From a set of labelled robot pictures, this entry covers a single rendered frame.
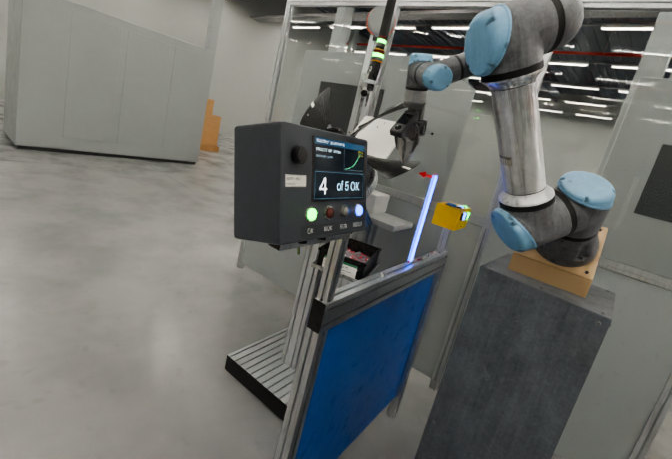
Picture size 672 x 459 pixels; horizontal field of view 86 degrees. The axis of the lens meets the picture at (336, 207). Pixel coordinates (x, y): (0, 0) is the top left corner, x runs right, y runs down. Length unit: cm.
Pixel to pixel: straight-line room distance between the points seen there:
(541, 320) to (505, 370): 17
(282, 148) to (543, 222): 61
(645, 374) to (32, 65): 667
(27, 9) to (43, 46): 43
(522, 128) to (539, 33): 18
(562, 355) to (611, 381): 103
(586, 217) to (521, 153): 23
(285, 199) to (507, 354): 76
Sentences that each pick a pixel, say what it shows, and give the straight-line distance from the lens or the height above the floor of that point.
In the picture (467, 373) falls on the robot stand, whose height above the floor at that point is 70.
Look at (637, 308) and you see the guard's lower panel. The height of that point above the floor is 84.
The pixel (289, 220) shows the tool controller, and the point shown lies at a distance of 57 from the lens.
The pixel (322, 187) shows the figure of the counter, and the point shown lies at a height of 116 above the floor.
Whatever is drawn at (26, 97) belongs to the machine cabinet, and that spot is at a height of 70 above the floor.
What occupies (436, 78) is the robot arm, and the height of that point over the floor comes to 147.
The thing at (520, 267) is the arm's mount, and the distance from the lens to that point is 113.
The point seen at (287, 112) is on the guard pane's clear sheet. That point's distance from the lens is 271.
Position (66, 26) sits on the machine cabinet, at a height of 172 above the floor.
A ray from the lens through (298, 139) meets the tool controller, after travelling 58.
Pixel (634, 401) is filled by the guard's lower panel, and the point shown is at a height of 46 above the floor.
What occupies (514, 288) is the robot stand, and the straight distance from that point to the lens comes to 106.
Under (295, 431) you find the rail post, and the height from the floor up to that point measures 49.
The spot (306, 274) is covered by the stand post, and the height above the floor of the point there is 57.
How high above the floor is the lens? 126
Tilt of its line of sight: 12 degrees down
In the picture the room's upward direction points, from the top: 14 degrees clockwise
